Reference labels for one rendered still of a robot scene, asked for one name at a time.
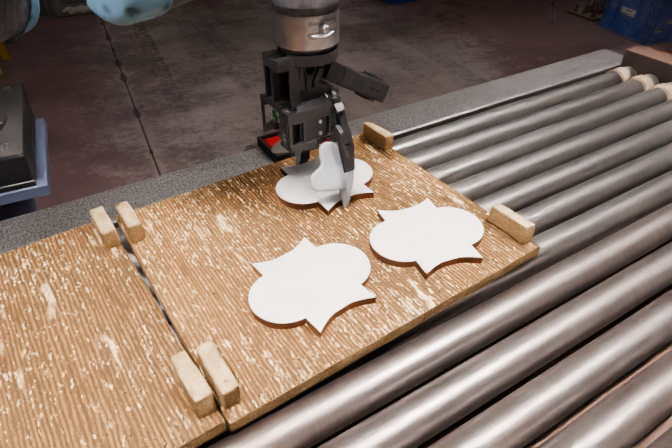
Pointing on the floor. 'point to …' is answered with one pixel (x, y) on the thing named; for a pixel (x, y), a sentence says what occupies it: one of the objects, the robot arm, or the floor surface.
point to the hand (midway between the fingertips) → (325, 181)
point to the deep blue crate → (640, 9)
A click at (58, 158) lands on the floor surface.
